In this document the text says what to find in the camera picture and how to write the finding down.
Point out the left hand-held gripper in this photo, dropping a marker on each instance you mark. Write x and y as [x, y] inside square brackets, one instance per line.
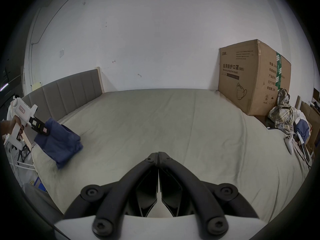
[19, 119]

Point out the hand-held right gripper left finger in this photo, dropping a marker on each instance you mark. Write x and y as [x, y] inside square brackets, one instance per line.
[130, 184]

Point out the large brown cardboard carton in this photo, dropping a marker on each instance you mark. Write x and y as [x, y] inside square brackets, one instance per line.
[252, 79]

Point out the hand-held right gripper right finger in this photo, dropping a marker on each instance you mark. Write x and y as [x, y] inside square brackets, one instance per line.
[190, 184]

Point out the person's left hand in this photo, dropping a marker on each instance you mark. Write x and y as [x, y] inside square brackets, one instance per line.
[15, 126]

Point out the plaid cloth pile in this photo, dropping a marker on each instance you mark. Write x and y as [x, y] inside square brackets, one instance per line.
[282, 111]

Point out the dark blue shirt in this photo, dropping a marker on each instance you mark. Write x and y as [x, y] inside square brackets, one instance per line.
[58, 144]

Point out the bed with beige sheet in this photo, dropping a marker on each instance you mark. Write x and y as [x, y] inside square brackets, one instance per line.
[160, 124]

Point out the white hand controller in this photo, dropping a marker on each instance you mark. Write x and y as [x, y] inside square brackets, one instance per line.
[289, 142]

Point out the small brown cardboard box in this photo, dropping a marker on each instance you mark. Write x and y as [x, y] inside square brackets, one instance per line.
[312, 124]

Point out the grey padded headboard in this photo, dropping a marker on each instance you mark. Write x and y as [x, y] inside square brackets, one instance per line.
[62, 96]

